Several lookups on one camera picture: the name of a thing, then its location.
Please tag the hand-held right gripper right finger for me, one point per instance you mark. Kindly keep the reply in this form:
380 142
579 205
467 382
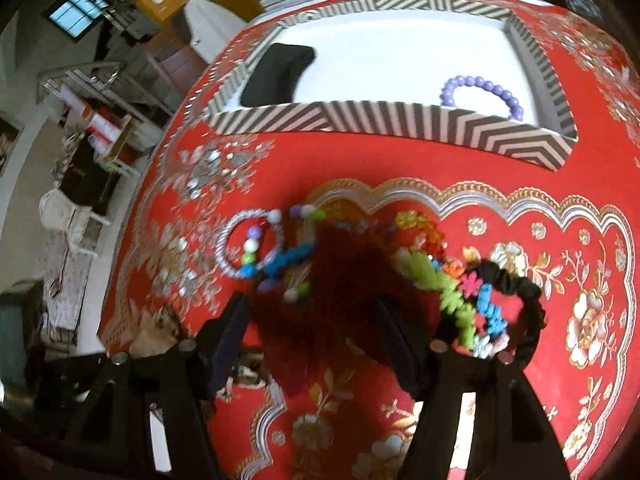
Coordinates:
400 355

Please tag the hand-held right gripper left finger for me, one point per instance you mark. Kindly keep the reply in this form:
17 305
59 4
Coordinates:
227 342

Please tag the dark red fuzzy scrunchie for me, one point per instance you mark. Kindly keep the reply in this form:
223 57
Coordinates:
330 285

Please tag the striped chevron box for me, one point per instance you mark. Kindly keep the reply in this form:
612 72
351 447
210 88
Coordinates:
395 120

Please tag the silver twisted bangle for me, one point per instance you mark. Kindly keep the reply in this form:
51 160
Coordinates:
222 245

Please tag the black scrunchie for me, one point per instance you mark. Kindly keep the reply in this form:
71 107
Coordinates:
530 305

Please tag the red floral tablecloth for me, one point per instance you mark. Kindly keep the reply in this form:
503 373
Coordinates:
550 270

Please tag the white chair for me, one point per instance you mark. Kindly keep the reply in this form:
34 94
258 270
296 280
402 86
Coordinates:
62 215

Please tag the black cushion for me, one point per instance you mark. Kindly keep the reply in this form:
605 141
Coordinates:
277 72

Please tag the metal rack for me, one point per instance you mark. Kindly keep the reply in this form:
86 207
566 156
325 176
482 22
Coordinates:
100 80

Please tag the white covered furniture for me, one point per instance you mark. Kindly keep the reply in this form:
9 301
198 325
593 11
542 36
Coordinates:
212 25

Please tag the window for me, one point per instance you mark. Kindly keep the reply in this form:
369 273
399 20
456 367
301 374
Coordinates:
75 10

